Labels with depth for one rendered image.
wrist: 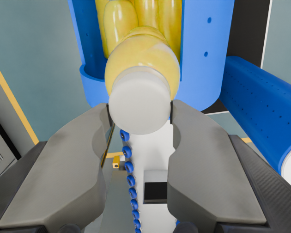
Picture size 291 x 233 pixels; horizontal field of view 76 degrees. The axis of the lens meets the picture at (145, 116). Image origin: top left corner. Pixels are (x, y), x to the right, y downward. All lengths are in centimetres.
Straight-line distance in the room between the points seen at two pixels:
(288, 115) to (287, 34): 107
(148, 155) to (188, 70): 52
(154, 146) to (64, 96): 122
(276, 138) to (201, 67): 53
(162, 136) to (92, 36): 41
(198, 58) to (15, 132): 209
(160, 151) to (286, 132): 43
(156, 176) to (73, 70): 117
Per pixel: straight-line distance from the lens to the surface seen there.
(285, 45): 181
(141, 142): 70
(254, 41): 152
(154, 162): 77
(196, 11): 27
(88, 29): 45
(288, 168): 78
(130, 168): 72
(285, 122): 79
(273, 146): 78
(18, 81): 192
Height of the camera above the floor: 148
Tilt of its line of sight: 60 degrees down
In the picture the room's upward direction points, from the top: 178 degrees counter-clockwise
